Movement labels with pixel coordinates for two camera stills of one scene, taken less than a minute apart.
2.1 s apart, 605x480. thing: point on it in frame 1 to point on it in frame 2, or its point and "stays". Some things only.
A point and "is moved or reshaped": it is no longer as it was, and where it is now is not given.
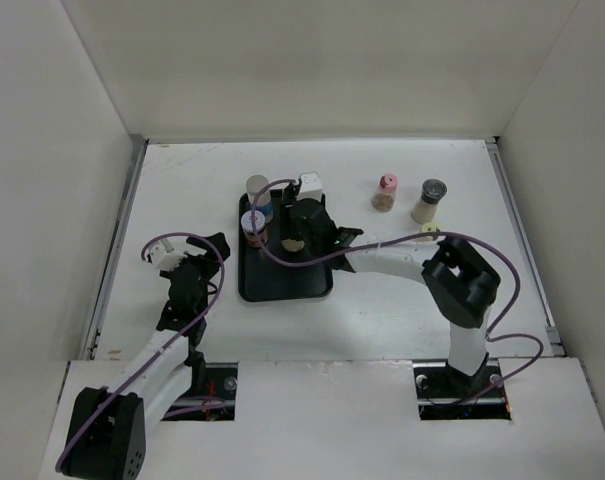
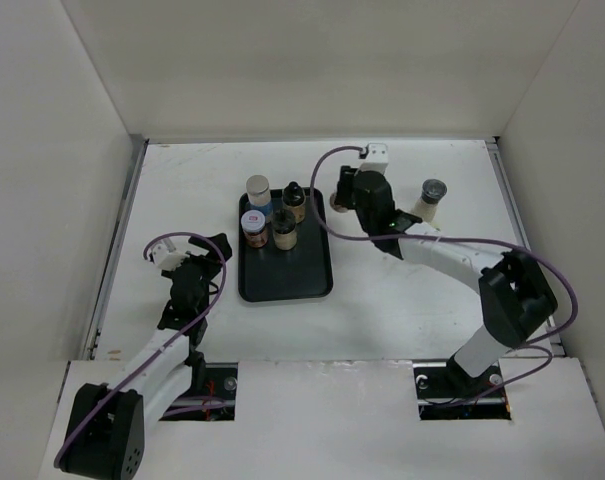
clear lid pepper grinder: [425, 209] stays
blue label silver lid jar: [264, 200] stays
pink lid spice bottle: [384, 197] is moved or reshaped
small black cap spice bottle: [288, 196] stays
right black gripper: [286, 230] to [346, 186]
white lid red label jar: [248, 228] stays
